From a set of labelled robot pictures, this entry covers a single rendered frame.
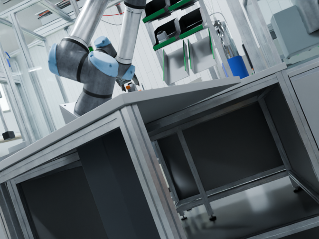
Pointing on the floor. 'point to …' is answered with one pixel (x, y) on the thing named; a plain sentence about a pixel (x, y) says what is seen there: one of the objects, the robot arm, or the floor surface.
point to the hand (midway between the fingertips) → (131, 86)
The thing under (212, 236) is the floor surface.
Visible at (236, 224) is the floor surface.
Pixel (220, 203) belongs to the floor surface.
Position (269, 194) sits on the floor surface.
